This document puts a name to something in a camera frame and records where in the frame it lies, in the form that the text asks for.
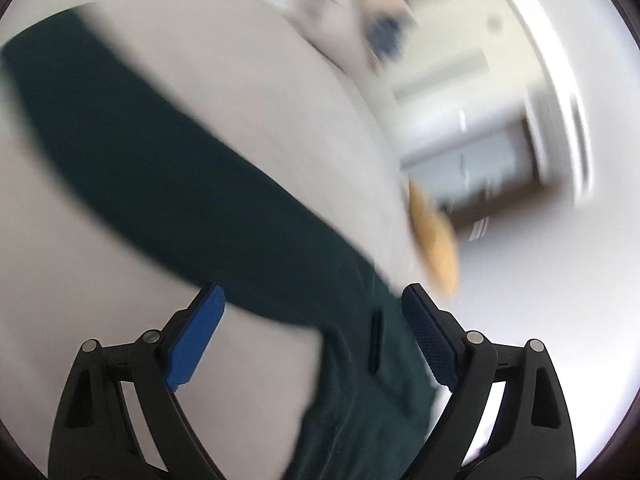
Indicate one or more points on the blue jeans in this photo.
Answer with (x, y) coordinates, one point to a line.
(386, 34)

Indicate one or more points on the yellow pillow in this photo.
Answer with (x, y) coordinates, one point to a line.
(440, 250)

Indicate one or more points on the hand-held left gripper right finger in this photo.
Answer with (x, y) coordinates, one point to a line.
(431, 347)

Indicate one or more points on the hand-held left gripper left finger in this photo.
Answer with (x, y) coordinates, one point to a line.
(196, 342)

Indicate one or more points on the dark green garment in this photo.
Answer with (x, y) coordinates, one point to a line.
(175, 185)

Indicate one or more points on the white bed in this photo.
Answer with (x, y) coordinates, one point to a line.
(240, 85)

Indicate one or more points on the white wardrobe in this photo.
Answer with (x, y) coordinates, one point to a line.
(450, 90)

